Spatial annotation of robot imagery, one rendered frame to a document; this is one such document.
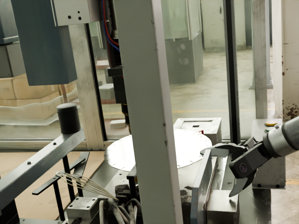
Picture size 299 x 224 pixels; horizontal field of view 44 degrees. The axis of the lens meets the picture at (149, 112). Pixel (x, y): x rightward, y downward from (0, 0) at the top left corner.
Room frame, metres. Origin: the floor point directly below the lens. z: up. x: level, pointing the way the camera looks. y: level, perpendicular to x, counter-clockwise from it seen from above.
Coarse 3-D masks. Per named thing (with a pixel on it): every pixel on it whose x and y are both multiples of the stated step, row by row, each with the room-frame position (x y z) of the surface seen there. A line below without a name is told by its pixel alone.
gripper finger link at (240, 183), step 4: (236, 180) 0.90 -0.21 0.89; (240, 180) 0.90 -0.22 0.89; (244, 180) 0.89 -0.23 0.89; (236, 184) 0.90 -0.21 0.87; (240, 184) 0.90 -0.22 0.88; (244, 184) 0.89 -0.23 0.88; (236, 188) 0.90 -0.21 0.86; (240, 188) 0.90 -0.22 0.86; (232, 192) 0.91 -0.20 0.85; (236, 192) 0.90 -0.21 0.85; (232, 196) 0.92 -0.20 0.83
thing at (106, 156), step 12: (180, 132) 1.16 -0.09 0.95; (192, 132) 1.14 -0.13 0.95; (120, 144) 1.11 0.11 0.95; (132, 144) 1.10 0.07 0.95; (180, 144) 1.05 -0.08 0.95; (192, 144) 1.04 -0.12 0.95; (204, 144) 1.03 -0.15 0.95; (108, 156) 1.03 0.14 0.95; (120, 156) 1.01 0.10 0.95; (132, 156) 1.00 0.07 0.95; (180, 156) 0.96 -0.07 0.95; (192, 156) 0.95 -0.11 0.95; (120, 168) 0.93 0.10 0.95
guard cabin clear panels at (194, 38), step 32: (192, 0) 1.47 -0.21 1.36; (96, 32) 1.60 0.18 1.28; (192, 32) 1.47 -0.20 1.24; (96, 64) 1.61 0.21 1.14; (192, 64) 1.48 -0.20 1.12; (224, 64) 1.44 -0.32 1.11; (0, 96) 1.77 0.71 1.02; (32, 96) 1.72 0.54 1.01; (64, 96) 1.67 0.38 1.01; (192, 96) 1.48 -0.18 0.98; (224, 96) 1.44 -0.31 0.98; (0, 128) 1.79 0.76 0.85; (32, 128) 1.73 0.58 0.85; (128, 128) 1.57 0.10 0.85; (224, 128) 1.44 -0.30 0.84
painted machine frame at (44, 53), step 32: (0, 0) 0.98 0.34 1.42; (32, 0) 0.86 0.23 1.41; (0, 32) 0.97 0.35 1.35; (32, 32) 0.87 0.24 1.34; (64, 32) 0.86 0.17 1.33; (0, 64) 0.97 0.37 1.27; (32, 64) 0.87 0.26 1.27; (64, 64) 0.84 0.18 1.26; (64, 128) 1.00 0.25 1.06; (32, 160) 0.83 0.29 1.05; (64, 160) 0.97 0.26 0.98; (0, 192) 0.68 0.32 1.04
